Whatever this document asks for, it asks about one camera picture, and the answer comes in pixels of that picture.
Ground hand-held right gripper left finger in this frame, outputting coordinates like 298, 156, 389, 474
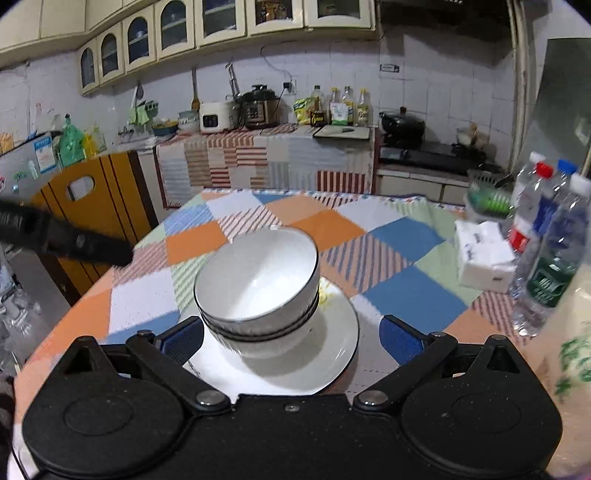
62, 316, 232, 414

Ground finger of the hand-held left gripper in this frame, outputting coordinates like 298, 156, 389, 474
0, 200, 135, 268

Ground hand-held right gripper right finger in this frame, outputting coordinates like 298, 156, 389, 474
353, 315, 527, 414

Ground white plate with sun print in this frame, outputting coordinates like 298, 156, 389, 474
184, 277, 360, 396

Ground white ribbed bowl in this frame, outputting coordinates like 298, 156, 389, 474
194, 227, 321, 325
199, 288, 320, 360

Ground stack of pale bowls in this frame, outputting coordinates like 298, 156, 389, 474
178, 111, 202, 135

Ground orange wooden chair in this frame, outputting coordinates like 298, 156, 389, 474
30, 152, 160, 297

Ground silver refrigerator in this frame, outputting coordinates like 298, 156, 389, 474
0, 133, 64, 205

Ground green plastic bag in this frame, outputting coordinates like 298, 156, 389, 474
59, 114, 86, 167

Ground yellow detergent bottle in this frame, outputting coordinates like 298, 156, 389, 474
85, 124, 107, 156

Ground white tissue pack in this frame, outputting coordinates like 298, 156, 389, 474
454, 220, 516, 293

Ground green hanging cloth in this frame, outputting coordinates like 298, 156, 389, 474
129, 99, 160, 126

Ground white cap water bottle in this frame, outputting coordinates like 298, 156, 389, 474
510, 174, 591, 337

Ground red cap water bottle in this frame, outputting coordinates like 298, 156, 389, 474
508, 152, 555, 296

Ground basket with green contents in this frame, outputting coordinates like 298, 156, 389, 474
464, 169, 514, 223

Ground white bag with green print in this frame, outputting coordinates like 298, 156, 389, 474
526, 277, 591, 478

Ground white rice cooker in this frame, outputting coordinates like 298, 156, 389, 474
199, 102, 234, 135

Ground black gas stove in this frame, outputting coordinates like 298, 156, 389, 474
379, 138, 505, 175

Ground blue cap water bottle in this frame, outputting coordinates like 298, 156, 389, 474
533, 159, 578, 241

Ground striped patchwork counter cloth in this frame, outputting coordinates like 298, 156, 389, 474
156, 124, 375, 209

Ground small white pot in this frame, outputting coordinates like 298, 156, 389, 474
456, 124, 482, 149

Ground black wok with lid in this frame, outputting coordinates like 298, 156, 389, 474
379, 107, 426, 144

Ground white cutting board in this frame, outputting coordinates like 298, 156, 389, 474
313, 124, 372, 141

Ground hanging metal tongs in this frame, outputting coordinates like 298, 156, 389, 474
225, 62, 241, 100

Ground black pressure cooker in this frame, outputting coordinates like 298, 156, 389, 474
240, 84, 280, 130

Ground yellow oil bottle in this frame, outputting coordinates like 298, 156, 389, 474
356, 89, 371, 127

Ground yellow snack packet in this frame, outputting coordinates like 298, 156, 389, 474
294, 97, 315, 127

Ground cream wall cabinets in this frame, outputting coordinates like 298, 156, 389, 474
0, 0, 378, 96

